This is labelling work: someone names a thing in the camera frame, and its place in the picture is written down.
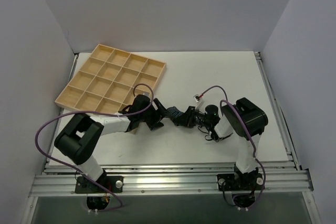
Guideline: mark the wooden compartment tray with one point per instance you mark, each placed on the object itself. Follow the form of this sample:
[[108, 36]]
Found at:
[[109, 80]]

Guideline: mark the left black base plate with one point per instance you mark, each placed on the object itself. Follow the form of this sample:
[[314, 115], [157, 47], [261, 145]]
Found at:
[[112, 183]]

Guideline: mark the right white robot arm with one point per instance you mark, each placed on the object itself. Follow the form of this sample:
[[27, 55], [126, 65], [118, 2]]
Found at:
[[243, 119]]

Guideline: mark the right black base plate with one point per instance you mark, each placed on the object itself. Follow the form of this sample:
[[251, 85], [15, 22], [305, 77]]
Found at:
[[240, 182]]

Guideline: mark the aluminium frame rail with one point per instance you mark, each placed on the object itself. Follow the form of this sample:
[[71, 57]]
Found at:
[[185, 181]]

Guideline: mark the navy striped underwear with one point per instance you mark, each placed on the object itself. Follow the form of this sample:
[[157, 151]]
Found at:
[[174, 115]]

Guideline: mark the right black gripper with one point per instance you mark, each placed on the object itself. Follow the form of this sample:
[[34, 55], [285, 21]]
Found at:
[[190, 116]]

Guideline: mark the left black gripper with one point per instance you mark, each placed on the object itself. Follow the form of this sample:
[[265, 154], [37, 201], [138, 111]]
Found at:
[[154, 115]]

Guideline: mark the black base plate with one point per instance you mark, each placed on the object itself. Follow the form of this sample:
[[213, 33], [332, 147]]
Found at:
[[240, 182], [112, 183]]

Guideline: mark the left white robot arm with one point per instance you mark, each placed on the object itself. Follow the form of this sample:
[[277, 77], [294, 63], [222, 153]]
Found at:
[[79, 137]]

